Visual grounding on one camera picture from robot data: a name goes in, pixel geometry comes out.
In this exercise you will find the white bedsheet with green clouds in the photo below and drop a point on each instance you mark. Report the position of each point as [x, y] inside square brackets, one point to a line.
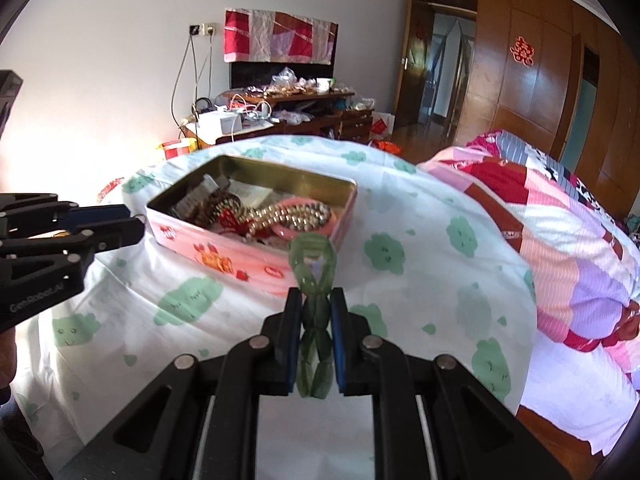
[425, 285]

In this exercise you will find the red paper wall decoration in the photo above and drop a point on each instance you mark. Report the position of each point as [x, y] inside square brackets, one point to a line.
[522, 50]

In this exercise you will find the wooden door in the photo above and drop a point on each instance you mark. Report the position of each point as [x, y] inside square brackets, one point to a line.
[412, 60]

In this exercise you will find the person's left forearm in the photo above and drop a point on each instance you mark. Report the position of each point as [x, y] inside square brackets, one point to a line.
[7, 365]

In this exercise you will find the red package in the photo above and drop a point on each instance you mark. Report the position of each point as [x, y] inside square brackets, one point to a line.
[175, 150]

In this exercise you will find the wall power outlet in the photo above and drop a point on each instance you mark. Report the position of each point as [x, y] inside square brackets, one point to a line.
[202, 30]

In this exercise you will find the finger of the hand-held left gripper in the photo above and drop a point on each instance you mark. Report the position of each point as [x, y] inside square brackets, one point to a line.
[100, 214]
[115, 235]

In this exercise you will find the red and white cloth cover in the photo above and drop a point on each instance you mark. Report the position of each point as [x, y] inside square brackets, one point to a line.
[280, 35]

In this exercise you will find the pink bangle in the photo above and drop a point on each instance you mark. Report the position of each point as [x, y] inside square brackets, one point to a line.
[290, 233]

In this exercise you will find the black television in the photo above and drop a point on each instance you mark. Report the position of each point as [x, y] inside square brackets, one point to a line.
[250, 74]

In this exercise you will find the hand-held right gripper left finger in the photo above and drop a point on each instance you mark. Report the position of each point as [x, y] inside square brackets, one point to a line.
[295, 345]

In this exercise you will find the wooden wardrobe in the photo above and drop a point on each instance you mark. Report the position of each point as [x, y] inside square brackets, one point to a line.
[540, 110]

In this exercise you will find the red knot coin charm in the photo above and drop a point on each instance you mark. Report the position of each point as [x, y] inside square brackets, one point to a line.
[229, 220]

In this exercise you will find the wooden desk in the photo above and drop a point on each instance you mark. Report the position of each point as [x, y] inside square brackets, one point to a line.
[355, 122]

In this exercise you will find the patchwork quilt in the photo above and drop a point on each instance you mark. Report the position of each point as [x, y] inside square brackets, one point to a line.
[550, 220]

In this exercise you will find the red and white paper bag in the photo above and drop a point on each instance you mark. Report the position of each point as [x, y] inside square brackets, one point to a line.
[382, 123]

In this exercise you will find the white mug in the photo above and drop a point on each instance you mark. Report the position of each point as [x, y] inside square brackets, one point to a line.
[324, 85]

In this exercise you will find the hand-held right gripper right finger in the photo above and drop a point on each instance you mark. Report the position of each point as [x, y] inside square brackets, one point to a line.
[336, 345]

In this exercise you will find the white box appliance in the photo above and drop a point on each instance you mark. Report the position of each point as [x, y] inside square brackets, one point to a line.
[220, 121]

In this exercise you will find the pink tin box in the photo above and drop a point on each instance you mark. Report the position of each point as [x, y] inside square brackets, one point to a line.
[225, 260]

